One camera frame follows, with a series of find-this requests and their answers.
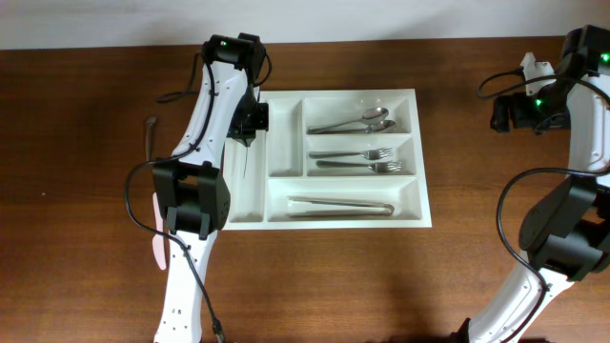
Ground small steel teaspoon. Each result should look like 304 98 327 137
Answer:
144 116 157 161
242 147 250 179

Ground steel spoon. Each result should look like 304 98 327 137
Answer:
320 119 397 134
307 107 390 134

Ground steel fork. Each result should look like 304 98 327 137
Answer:
315 160 402 173
309 148 394 160

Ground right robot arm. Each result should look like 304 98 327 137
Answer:
449 25 609 343

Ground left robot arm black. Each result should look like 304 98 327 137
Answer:
152 33 272 342

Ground white plastic cutlery tray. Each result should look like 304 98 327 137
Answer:
224 89 432 231

